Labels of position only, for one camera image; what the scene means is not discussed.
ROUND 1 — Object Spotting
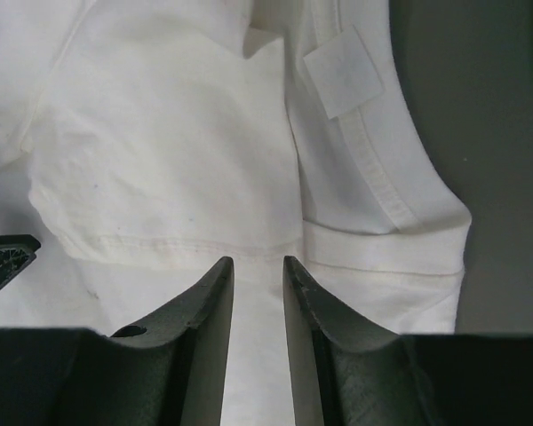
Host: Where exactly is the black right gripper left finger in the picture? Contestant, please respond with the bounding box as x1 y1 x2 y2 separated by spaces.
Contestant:
0 257 235 425

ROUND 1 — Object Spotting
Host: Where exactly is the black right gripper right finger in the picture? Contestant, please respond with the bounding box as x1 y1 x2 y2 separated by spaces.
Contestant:
282 256 533 425

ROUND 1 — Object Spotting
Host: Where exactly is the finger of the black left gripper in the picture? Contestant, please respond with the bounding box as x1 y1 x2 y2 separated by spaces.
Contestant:
0 234 41 290

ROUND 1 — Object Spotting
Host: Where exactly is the white t shirt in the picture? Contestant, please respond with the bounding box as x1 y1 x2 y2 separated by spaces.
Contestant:
0 1 471 425

